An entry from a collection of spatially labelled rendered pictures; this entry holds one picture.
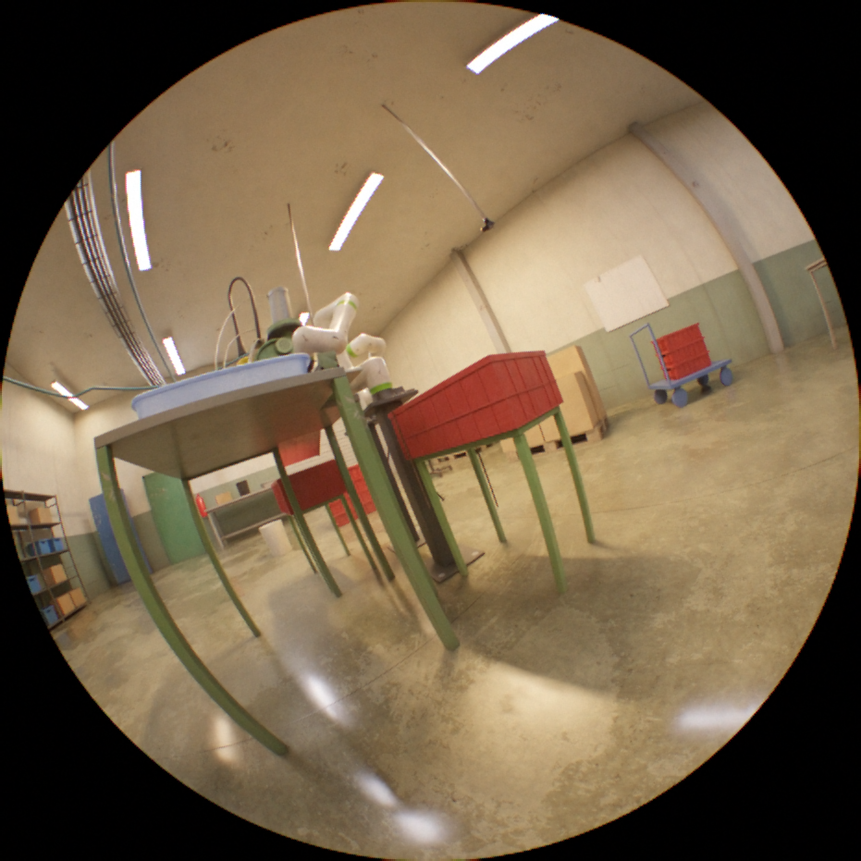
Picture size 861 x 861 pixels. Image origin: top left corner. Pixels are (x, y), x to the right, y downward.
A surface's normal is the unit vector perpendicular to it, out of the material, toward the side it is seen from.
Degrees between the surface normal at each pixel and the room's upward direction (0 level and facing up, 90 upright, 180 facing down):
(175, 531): 90
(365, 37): 180
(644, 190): 90
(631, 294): 90
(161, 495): 90
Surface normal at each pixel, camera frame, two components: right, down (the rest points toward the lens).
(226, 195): 0.36, 0.93
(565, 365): -0.68, 0.25
